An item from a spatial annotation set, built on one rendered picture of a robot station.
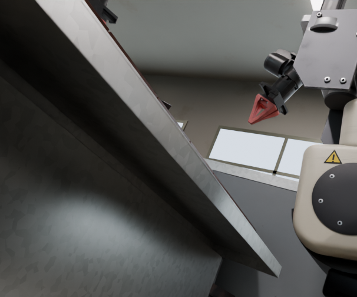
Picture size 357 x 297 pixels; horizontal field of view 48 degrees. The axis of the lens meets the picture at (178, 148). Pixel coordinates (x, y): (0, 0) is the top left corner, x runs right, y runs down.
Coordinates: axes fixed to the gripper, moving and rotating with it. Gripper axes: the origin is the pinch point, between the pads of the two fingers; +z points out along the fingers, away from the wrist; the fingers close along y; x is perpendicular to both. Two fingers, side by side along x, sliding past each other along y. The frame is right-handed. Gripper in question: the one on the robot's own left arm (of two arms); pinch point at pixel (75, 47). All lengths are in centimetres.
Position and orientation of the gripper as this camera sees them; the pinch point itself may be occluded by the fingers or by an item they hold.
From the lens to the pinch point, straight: 81.7
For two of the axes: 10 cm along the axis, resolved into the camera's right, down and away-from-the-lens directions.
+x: 8.4, 2.2, -5.0
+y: -4.5, -2.3, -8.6
